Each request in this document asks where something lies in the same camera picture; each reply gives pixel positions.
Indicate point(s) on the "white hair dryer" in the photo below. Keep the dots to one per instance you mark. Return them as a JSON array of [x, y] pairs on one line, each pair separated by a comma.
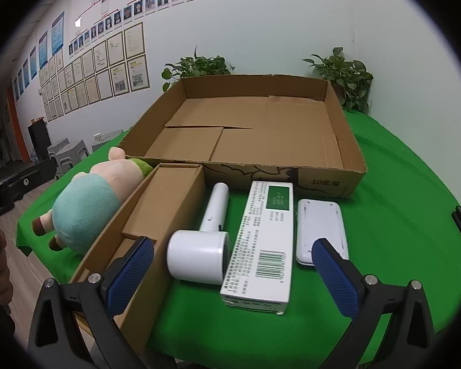
[[196, 255]]

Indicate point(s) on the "black cabinet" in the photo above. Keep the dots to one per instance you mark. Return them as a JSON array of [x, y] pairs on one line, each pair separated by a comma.
[[39, 142]]

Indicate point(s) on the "long narrow cardboard box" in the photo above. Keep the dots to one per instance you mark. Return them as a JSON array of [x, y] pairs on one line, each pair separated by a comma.
[[165, 207]]

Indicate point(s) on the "row of portrait photos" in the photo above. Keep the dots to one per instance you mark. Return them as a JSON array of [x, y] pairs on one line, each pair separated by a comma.
[[150, 2]]

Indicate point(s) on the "pink pig plush toy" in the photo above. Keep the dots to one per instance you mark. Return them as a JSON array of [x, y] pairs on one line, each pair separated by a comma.
[[84, 207]]

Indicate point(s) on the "wall of framed certificates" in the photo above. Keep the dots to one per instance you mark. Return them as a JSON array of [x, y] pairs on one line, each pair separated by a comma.
[[100, 69]]

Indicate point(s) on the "grey plastic stool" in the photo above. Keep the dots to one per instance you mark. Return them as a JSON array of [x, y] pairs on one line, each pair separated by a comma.
[[109, 140], [57, 153], [75, 155]]

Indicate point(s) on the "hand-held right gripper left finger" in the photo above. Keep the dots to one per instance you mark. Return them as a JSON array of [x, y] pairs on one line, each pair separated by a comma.
[[132, 273]]

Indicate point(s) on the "white handheld device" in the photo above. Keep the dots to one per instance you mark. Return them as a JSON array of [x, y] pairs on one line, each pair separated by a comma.
[[320, 219]]

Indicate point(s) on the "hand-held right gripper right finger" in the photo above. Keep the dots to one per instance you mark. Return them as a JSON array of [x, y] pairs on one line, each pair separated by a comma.
[[334, 276]]

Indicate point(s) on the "large shallow cardboard box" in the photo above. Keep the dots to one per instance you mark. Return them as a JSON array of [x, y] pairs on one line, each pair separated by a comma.
[[253, 130]]

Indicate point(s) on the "leafy potted plant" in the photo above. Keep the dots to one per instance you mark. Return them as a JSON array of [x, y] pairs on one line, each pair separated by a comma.
[[345, 77]]

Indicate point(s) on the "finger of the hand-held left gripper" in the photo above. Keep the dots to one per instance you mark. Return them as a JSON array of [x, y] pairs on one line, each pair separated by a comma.
[[30, 176]]

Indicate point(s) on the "bushy potted plant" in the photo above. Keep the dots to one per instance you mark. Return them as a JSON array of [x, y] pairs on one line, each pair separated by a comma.
[[196, 67]]

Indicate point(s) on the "row of blue posters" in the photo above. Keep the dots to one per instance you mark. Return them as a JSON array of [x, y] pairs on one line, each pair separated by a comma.
[[57, 32]]

